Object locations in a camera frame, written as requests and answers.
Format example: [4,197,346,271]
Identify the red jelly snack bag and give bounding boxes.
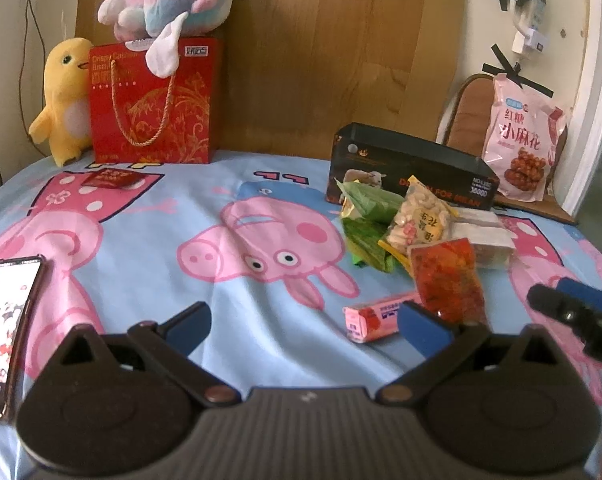
[409,238,487,325]

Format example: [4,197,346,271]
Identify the pink wafer box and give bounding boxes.
[342,290,421,344]

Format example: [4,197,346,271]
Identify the clear cake package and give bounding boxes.
[450,207,516,269]

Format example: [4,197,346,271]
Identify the yellow peanut snack bag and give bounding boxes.
[378,176,458,275]

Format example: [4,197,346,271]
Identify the green snack packet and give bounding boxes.
[341,218,412,275]
[337,181,404,226]

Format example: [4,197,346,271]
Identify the cartoon pig bedsheet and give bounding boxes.
[0,148,602,480]

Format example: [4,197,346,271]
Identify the smartphone in clear case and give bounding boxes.
[0,255,45,419]

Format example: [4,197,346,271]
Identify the small red packet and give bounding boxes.
[83,168,143,188]

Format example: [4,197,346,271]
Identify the pink twisted snack bag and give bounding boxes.
[482,74,566,203]

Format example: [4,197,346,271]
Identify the black cardboard box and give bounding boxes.
[326,122,499,210]

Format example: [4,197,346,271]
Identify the red gift bag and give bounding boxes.
[88,37,223,165]

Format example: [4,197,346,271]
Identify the yellow plush duck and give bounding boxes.
[28,38,93,167]

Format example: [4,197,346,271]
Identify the white power strip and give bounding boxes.
[517,0,546,35]

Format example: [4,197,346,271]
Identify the wooden headboard panel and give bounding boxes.
[78,0,465,159]

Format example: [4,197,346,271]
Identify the pink blue plush unicorn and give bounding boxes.
[97,0,233,78]

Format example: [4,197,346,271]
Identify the white window frame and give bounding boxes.
[556,0,602,217]

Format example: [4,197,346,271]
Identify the white wall charger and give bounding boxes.
[511,28,548,56]

